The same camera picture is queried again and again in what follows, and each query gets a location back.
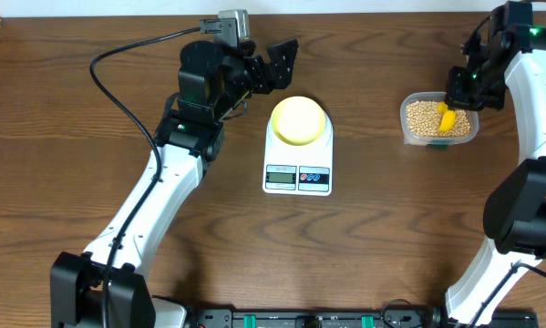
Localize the yellow measuring scoop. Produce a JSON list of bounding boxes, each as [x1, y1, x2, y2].
[[438, 102, 457, 132]]

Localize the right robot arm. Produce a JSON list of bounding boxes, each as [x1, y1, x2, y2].
[[439, 1, 546, 327]]

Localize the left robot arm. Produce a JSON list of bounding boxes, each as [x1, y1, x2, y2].
[[50, 39, 299, 327]]

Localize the pale yellow bowl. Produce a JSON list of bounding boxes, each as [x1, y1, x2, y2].
[[271, 96, 326, 146]]

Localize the white digital kitchen scale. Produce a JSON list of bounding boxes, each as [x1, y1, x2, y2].
[[262, 109, 334, 196]]

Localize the clear plastic container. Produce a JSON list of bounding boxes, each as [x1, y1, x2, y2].
[[400, 92, 479, 146]]

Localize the soybeans pile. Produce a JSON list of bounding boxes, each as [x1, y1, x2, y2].
[[406, 101, 472, 138]]

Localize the left black cable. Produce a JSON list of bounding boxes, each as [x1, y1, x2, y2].
[[88, 26, 203, 328]]

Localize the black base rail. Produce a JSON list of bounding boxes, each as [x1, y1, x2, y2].
[[180, 308, 540, 328]]

